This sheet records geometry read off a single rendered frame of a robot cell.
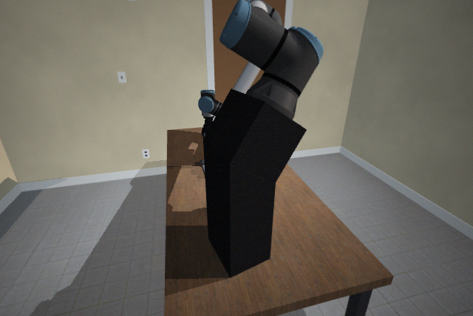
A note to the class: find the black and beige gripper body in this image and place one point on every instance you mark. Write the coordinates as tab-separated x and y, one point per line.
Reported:
208	123

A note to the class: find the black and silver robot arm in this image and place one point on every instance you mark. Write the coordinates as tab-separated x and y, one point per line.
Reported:
288	57

